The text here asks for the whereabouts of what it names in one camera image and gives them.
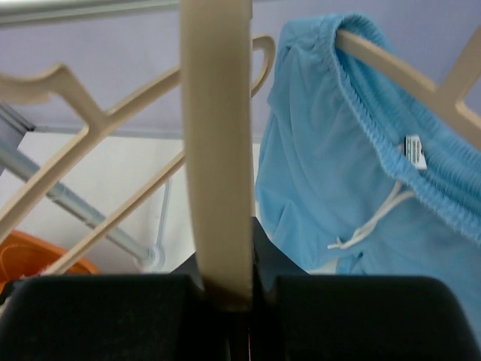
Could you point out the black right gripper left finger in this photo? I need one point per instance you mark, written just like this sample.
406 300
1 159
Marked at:
110 317

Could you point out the wooden hanger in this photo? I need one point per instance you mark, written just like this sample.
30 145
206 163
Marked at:
98 125
445 100
215 57

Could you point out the silver clothes rack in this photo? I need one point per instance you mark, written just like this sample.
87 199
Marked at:
22 13

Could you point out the orange plastic basket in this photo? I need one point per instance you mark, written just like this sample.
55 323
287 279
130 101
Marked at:
22 256

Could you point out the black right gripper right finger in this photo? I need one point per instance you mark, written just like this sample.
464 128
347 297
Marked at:
298 316

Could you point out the blue shorts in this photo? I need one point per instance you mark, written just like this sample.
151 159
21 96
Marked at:
353 170

